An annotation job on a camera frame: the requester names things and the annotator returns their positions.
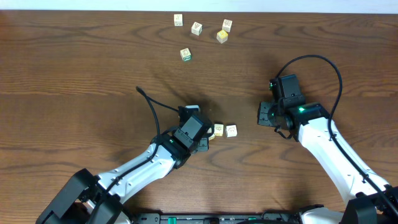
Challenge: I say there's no white block yellow edge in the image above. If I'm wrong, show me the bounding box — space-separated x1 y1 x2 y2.
207 128 215 140

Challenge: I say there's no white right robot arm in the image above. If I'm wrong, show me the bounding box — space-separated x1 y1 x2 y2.
257 75 397 223

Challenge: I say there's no white block blue letter T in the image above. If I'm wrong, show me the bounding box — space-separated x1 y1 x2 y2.
226 124 238 138

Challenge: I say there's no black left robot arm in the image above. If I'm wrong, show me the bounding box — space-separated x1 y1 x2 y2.
36 105 212 223

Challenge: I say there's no white block top left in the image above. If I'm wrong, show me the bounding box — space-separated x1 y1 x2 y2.
174 14 183 27

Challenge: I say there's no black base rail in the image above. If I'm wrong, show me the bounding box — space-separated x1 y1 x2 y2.
132 210 303 224

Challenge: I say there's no white block teal side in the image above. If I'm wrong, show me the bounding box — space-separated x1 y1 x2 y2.
180 48 192 62

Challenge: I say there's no yellow topped block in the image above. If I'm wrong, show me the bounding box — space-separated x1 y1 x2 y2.
216 30 229 44

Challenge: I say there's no white patterned block top right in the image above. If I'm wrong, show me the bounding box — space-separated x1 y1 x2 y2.
222 19 233 32

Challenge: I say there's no white block yellow side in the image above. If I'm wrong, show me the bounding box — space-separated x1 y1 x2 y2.
214 124 224 136

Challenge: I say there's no white block tilted top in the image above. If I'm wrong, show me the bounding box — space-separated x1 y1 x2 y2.
191 22 203 35

